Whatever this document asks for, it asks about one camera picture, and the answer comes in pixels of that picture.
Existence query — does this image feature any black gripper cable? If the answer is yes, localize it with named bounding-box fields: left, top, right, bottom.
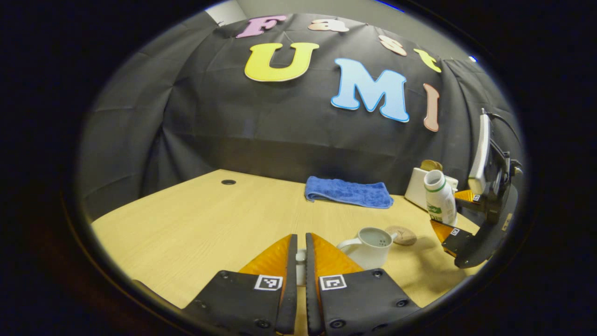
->
left=487, top=112, right=522, bottom=146

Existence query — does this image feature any white water bottle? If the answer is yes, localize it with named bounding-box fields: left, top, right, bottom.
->
left=423, top=170, right=458, bottom=226

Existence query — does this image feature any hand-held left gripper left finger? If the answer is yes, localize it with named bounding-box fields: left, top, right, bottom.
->
left=182, top=233, right=298, bottom=336

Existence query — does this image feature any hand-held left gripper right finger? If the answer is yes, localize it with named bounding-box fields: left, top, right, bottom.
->
left=305, top=232, right=420, bottom=336

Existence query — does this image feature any white teacup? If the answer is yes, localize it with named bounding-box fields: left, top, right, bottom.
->
left=337, top=227, right=398, bottom=270

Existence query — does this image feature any round cork coaster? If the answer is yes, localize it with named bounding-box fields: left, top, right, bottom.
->
left=385, top=226, right=417, bottom=246

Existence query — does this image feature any blue towel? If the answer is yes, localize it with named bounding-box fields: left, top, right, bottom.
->
left=305, top=176, right=394, bottom=209

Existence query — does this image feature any white toaster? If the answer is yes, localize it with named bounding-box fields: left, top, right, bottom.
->
left=404, top=167, right=459, bottom=210

